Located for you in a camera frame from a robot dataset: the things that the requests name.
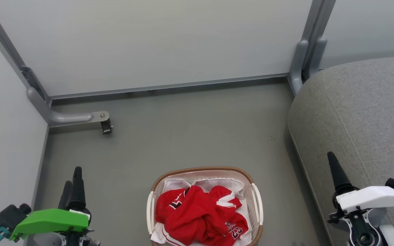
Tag grey partition bottom rail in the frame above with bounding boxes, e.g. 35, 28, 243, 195
49, 73, 290, 100

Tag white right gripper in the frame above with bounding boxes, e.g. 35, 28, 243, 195
327, 152, 394, 214

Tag grey fabric sofa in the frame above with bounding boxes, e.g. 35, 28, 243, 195
288, 55, 394, 246

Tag white cloth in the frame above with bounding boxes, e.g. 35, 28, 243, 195
150, 178, 252, 246

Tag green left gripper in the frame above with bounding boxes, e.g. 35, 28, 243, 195
10, 166, 92, 242

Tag white laundry basket brown rim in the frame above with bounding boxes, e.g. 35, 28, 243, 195
146, 166, 264, 246

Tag grey partition post short feet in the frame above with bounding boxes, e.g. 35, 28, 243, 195
288, 0, 337, 96

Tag red basketball jersey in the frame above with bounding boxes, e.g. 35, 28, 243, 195
155, 186, 249, 246

